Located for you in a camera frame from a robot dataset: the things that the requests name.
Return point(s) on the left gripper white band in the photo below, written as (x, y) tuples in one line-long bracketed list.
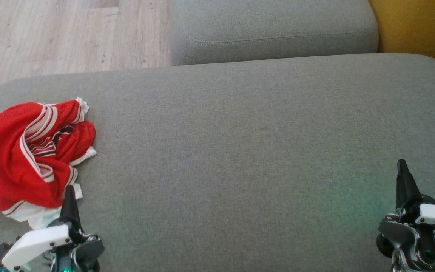
[(36, 243)]

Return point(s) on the red jersey shirt white sleeves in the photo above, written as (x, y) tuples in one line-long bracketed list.
[(2, 162)]

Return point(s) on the mustard yellow furniture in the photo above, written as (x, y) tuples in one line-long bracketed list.
[(421, 30)]

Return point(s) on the grey fabric sofa seat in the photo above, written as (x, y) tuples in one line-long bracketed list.
[(240, 151)]

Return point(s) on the grey sofa cushion with seam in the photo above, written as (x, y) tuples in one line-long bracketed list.
[(270, 26)]

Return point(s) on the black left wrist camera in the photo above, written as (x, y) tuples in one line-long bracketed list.
[(2, 253)]

